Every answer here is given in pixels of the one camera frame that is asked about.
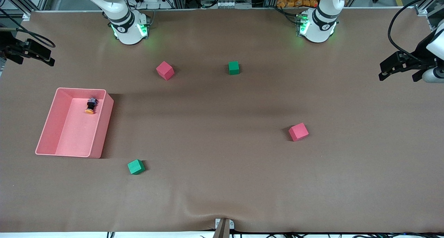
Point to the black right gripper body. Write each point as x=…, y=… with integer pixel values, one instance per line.
x=7, y=44

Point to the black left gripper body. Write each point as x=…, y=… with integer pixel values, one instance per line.
x=417, y=55

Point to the orange mushroom push button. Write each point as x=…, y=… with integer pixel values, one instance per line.
x=91, y=105

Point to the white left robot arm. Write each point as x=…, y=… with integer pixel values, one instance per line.
x=317, y=33

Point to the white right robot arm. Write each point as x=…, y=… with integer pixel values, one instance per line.
x=126, y=35

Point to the pink plastic bin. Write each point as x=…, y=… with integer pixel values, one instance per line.
x=76, y=137

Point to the pink foam cube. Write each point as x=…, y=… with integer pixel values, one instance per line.
x=298, y=132
x=165, y=70

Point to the green foam cube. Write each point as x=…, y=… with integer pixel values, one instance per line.
x=233, y=68
x=135, y=167

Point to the white terminal block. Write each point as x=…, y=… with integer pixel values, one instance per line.
x=232, y=4

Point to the brown table mat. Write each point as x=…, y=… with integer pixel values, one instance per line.
x=222, y=182

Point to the aluminium frame rail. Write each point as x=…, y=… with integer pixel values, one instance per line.
x=425, y=9
x=24, y=9

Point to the metal clamp bracket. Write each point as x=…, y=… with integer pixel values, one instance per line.
x=223, y=227

